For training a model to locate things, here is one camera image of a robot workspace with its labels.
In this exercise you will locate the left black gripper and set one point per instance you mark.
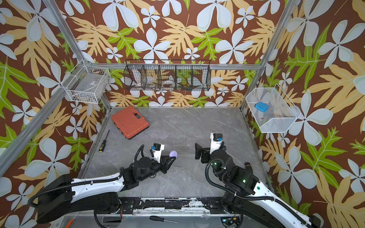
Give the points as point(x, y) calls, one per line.
point(163, 163)

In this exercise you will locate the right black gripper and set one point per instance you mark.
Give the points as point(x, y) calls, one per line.
point(201, 151)

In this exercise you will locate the purple earbud charging case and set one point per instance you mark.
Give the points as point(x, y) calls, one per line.
point(173, 154)

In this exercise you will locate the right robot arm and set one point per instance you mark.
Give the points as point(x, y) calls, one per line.
point(245, 194)

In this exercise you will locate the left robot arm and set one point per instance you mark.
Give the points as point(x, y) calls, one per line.
point(66, 195)

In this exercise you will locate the red plastic tool case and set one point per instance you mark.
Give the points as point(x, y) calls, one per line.
point(129, 122)

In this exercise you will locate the black screwdriver right side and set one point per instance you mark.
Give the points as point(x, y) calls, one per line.
point(248, 167)

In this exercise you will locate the black screwdriver front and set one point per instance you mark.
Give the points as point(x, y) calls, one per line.
point(160, 219)

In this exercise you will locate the black yellow screwdriver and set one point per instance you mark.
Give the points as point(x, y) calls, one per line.
point(103, 144)

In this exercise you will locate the blue object in basket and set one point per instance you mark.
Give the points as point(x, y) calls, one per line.
point(263, 107)

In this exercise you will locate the white mesh basket right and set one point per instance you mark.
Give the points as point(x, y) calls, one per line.
point(282, 113)

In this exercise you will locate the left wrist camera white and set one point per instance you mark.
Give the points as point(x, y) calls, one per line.
point(157, 151)

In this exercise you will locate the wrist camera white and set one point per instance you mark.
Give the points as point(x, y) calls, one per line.
point(216, 141)
point(157, 151)

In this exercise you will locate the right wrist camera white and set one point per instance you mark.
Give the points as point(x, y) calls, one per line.
point(216, 141)

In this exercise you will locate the black wire basket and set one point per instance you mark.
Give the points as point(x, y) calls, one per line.
point(166, 74)

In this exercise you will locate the white wire basket left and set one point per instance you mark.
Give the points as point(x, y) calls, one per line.
point(86, 83)

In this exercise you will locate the orange handled tool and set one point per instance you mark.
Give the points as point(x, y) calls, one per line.
point(71, 222)

